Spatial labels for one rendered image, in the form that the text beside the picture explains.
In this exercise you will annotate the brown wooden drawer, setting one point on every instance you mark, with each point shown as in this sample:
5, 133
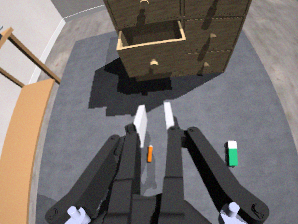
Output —
223, 30
156, 53
214, 61
158, 75
208, 7
127, 12

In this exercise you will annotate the small wooden chest of drawers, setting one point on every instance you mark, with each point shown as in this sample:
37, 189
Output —
181, 18

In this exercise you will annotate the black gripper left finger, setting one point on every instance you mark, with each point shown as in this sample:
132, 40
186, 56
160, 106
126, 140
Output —
90, 188

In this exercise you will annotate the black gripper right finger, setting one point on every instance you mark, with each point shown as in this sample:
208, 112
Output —
235, 204

